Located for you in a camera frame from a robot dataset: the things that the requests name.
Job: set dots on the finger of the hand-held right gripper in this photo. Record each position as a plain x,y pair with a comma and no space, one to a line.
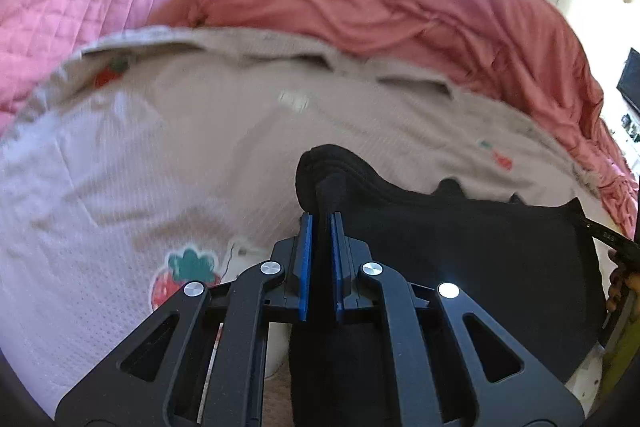
607,239

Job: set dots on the black sweater with orange patches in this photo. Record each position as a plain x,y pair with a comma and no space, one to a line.
475,257

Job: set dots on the salmon pink duvet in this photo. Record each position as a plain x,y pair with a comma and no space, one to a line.
400,7

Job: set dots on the yellow-green cloth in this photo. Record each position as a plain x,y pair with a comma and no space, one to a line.
620,347

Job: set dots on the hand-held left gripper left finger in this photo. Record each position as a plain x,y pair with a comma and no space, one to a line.
305,257

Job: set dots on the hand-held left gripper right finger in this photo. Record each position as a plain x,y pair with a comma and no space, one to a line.
336,257

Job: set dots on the beige strawberry print bed sheet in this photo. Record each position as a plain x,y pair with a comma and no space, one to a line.
150,157

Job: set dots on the pink quilted blanket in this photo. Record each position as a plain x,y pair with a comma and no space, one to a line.
75,7

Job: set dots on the black flat screen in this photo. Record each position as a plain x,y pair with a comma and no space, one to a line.
631,79

